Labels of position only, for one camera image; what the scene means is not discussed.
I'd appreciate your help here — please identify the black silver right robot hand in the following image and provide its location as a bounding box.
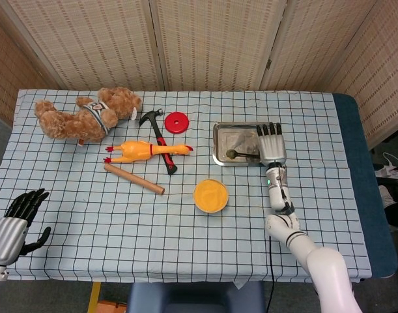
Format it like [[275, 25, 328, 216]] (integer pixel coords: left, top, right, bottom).
[[255, 121, 288, 166]]

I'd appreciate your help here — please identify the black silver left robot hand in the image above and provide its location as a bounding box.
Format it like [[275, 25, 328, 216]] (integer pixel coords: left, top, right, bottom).
[[0, 188, 51, 265]]

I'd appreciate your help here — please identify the black spoon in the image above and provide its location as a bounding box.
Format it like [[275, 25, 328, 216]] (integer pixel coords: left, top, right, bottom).
[[225, 149, 261, 160]]

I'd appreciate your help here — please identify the rectangular steel tray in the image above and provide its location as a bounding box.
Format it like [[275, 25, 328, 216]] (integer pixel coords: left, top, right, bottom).
[[212, 121, 282, 167]]

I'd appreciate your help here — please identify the yellow bowl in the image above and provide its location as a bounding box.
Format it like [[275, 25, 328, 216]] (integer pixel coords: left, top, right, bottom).
[[193, 179, 229, 215]]

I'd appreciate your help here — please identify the blue padded table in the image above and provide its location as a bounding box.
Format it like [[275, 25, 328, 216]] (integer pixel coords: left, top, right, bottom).
[[332, 93, 398, 280]]

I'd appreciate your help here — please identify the red disc with hole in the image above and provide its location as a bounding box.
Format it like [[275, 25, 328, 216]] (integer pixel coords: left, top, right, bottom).
[[164, 112, 191, 134]]

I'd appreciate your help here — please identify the yellow strip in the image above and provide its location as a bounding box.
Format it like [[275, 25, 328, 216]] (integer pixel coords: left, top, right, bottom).
[[87, 282, 102, 313]]

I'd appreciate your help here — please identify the light blue checked tablecloth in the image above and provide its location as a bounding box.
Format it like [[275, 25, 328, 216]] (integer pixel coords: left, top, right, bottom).
[[0, 88, 372, 284]]

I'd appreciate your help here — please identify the black red claw hammer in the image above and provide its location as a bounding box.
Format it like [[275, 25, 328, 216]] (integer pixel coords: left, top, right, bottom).
[[138, 108, 177, 176]]

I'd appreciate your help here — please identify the white power adapter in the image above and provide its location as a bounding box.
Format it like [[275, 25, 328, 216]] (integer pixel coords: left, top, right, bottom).
[[376, 164, 398, 180]]

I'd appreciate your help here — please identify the beige woven folding screen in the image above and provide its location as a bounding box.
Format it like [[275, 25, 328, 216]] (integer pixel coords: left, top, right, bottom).
[[0, 0, 398, 151]]

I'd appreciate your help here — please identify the white shoe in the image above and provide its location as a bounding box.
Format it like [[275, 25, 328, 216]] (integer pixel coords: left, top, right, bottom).
[[378, 185, 397, 208]]

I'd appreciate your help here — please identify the orange box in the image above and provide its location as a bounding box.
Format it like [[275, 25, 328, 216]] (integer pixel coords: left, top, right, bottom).
[[96, 299, 128, 313]]

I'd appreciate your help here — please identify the brown teddy bear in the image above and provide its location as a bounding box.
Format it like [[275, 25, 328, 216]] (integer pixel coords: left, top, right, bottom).
[[34, 86, 143, 146]]

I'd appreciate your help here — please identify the brown cardboard tube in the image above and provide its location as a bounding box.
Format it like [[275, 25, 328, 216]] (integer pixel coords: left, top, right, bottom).
[[103, 163, 165, 196]]

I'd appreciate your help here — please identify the yellow rubber chicken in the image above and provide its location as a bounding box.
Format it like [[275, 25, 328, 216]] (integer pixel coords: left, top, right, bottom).
[[103, 140, 194, 164]]

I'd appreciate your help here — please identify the blue chair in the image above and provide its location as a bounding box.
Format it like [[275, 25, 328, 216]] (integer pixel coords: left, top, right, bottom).
[[126, 280, 266, 313]]

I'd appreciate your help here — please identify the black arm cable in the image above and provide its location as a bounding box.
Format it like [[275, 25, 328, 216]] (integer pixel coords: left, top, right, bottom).
[[268, 234, 276, 313]]

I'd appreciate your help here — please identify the white cable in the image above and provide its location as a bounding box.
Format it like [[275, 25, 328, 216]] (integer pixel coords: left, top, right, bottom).
[[382, 151, 398, 170]]

